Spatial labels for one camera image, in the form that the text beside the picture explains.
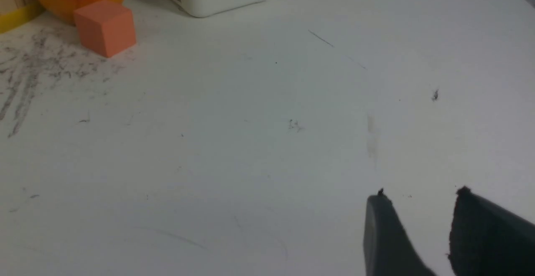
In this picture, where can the orange foam cube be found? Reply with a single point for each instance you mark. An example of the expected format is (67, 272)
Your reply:
(105, 27)

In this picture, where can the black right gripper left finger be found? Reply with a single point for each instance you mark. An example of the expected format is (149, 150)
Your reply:
(387, 248)

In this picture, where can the bamboo steamer basket yellow rim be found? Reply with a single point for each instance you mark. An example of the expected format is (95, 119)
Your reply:
(14, 13)

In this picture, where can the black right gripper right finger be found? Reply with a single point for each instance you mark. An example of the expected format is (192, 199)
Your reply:
(487, 240)

